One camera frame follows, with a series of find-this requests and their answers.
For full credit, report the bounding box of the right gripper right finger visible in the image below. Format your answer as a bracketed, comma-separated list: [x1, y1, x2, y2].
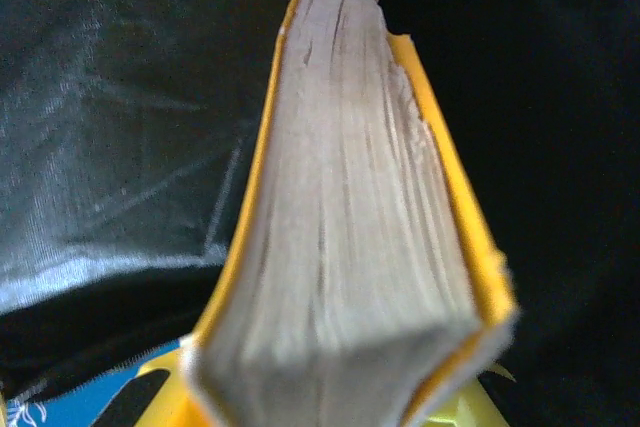
[414, 375, 507, 427]

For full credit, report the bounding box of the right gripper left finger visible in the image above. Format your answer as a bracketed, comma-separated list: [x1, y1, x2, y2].
[92, 346, 211, 427]

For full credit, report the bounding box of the yellow paperback book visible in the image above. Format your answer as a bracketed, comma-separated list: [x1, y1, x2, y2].
[182, 0, 521, 427]

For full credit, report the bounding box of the black backpack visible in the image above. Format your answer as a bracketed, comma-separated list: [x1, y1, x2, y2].
[0, 0, 640, 427]

